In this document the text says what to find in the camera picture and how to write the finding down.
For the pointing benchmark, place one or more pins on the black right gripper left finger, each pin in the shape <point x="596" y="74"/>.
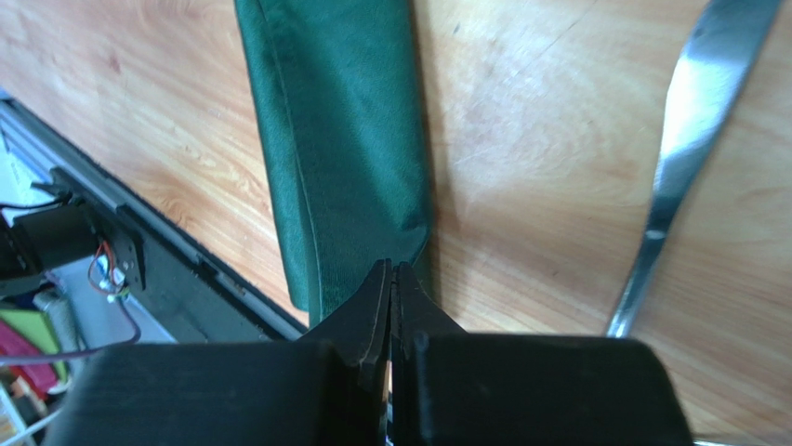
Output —
<point x="326" y="388"/>

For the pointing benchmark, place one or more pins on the dark green cloth napkin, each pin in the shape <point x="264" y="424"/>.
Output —
<point x="339" y="113"/>

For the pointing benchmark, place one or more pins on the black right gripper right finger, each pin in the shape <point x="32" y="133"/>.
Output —
<point x="453" y="387"/>

